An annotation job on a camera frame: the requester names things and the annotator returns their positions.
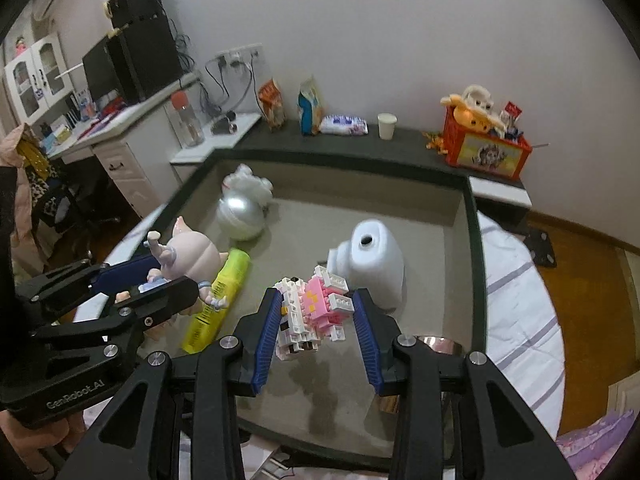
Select water bottle red cap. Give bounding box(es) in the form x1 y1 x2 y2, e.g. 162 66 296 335
169 91 206 148

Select silver ball ornament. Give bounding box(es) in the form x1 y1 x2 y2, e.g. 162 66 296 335
216 192 266 241

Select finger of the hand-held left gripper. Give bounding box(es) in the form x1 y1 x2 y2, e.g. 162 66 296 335
15 255 163 318
30 277 201 342

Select pink jacket with scarf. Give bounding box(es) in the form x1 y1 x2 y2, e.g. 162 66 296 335
0 122 56 261

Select white glass door cabinet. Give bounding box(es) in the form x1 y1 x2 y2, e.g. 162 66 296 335
4 30 73 126

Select white nightstand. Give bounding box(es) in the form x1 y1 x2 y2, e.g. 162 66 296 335
169 112 263 191

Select black speaker box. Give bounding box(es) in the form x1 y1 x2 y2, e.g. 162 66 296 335
110 0 166 28

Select white air conditioner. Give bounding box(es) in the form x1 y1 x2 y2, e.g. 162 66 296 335
32 0 88 21

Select small black device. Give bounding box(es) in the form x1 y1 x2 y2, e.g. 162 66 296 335
210 112 238 136

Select person's left hand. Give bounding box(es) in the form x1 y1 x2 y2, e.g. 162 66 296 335
0 407 87 480

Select black power cables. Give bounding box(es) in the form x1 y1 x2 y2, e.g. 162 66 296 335
202 55 261 116

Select white striped quilt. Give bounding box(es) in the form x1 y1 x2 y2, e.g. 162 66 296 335
80 202 568 480

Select red folder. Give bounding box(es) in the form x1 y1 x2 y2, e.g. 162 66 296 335
92 97 126 126

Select pink printed blanket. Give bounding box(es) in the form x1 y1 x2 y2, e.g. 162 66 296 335
555 407 636 480

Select black computer tower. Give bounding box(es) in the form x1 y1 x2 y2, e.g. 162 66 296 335
107 12 183 103

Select pink tray box black rim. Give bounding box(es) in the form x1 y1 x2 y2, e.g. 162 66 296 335
102 147 488 461

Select dark low cabinet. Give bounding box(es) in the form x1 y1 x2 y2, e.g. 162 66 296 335
235 122 533 211

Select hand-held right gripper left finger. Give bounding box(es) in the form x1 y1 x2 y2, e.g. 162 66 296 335
47 287 286 480

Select yellow plush toy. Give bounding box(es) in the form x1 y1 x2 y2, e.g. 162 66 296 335
440 92 506 133

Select white plush toy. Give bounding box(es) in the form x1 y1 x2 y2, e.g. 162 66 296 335
461 85 496 113

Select white animal figurine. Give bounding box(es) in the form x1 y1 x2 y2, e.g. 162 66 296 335
221 164 274 211

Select black bathroom scale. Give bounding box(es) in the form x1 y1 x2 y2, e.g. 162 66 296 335
522 227 558 268

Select white toy camera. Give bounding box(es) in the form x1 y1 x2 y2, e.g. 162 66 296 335
326 217 407 311

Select blue white snack bag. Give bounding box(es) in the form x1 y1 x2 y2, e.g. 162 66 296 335
297 77 323 136

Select black office chair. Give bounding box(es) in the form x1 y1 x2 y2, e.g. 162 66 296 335
30 175 121 261

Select orange snack bag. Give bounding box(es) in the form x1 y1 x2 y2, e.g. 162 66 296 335
257 80 286 128

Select white wall socket strip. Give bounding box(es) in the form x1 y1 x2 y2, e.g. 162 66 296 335
215 44 263 63

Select cream pig figurine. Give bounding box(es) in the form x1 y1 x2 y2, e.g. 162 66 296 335
114 216 231 326

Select white desk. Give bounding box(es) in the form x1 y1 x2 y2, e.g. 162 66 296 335
47 72 201 221

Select red storage box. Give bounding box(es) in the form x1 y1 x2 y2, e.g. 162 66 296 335
444 107 533 181

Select rose gold metal tin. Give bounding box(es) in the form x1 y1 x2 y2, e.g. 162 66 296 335
377 335 463 413

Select white tissue pack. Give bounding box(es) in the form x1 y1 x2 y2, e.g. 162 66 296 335
319 115 368 136

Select black computer monitor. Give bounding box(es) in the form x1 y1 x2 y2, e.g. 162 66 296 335
81 40 126 106

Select pink white block toy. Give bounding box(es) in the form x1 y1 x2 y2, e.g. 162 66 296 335
272 265 357 361

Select yellow highlighter pen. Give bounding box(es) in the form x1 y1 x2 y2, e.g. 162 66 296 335
181 249 252 354

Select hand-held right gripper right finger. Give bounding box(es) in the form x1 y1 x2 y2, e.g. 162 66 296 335
350 287 581 480

